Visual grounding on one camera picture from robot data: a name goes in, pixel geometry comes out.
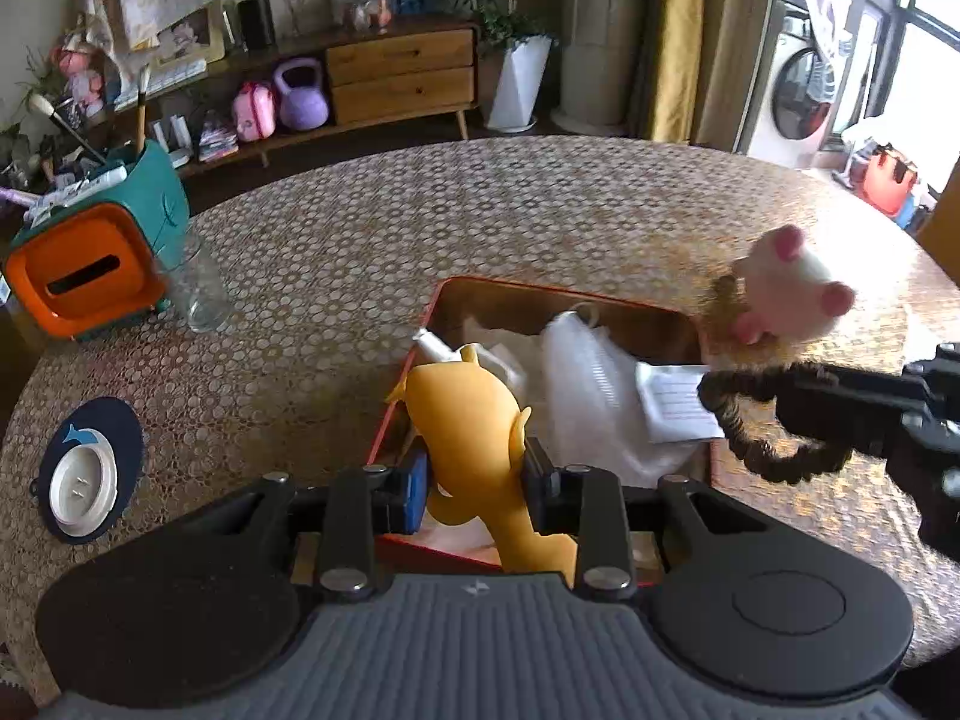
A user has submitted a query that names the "yellow rubber chicken toy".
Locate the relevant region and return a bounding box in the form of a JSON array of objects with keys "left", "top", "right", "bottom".
[{"left": 387, "top": 344, "right": 574, "bottom": 582}]

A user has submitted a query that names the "white cloth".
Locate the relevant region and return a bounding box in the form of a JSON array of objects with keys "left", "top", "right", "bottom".
[{"left": 413, "top": 325, "right": 534, "bottom": 407}]

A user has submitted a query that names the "white pink plush toy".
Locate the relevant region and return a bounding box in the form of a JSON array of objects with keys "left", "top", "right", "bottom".
[{"left": 732, "top": 224, "right": 856, "bottom": 344}]

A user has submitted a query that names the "white paper packet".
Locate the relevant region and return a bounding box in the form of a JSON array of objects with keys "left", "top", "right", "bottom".
[{"left": 635, "top": 361, "right": 722, "bottom": 444}]

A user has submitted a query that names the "red metal tin box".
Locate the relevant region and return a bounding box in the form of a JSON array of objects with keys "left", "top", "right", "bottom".
[{"left": 376, "top": 277, "right": 704, "bottom": 574}]

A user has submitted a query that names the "red plastic basket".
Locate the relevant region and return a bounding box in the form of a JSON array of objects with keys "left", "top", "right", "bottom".
[{"left": 861, "top": 145, "right": 919, "bottom": 218}]

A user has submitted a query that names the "lace patterned tablecloth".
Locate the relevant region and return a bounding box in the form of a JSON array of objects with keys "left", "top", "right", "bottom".
[{"left": 2, "top": 137, "right": 958, "bottom": 702}]

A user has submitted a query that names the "white front-load washing machine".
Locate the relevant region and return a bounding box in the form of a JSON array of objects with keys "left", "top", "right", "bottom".
[{"left": 737, "top": 0, "right": 844, "bottom": 169}]

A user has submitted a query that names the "navy coaster with white lid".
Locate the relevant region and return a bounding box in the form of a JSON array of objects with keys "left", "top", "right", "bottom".
[{"left": 29, "top": 397, "right": 145, "bottom": 546}]

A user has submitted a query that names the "clear drinking glass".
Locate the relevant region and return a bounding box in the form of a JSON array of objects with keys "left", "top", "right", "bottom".
[{"left": 155, "top": 231, "right": 233, "bottom": 333}]

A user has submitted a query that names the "yellow curtain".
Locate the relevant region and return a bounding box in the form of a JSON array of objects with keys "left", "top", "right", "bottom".
[{"left": 640, "top": 0, "right": 704, "bottom": 143}]

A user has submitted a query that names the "orange teal tissue organizer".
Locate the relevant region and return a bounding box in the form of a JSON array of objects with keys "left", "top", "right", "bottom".
[{"left": 3, "top": 140, "right": 189, "bottom": 340}]

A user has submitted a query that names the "cloth on washing machine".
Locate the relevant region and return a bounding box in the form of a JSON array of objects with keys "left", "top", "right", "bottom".
[{"left": 804, "top": 0, "right": 853, "bottom": 62}]

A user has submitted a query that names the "white geometric planter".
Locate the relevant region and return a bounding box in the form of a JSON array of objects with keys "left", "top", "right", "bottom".
[{"left": 485, "top": 34, "right": 553, "bottom": 133}]

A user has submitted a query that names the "purple kettlebell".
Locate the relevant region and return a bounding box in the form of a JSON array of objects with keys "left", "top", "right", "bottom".
[{"left": 274, "top": 57, "right": 331, "bottom": 132}]

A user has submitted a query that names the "wooden drawer sideboard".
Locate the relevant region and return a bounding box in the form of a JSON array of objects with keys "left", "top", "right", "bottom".
[{"left": 146, "top": 15, "right": 478, "bottom": 177}]

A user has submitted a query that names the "beige standing air conditioner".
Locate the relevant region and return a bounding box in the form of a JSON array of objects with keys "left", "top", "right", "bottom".
[{"left": 551, "top": 0, "right": 644, "bottom": 137}]

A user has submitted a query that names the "white keyboard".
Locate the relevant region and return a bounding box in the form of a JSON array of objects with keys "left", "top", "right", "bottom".
[{"left": 114, "top": 59, "right": 206, "bottom": 110}]

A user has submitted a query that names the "black cylinder speaker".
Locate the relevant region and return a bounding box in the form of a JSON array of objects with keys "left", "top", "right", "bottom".
[{"left": 236, "top": 0, "right": 277, "bottom": 52}]

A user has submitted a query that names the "makeup brush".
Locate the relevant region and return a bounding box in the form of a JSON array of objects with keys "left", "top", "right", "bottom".
[{"left": 28, "top": 93, "right": 107, "bottom": 166}]

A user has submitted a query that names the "pink doll figurine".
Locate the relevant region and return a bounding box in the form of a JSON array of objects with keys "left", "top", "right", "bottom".
[{"left": 50, "top": 37, "right": 104, "bottom": 119}]

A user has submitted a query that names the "white picture frame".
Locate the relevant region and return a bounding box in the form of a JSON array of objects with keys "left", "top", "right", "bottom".
[{"left": 151, "top": 0, "right": 226, "bottom": 68}]

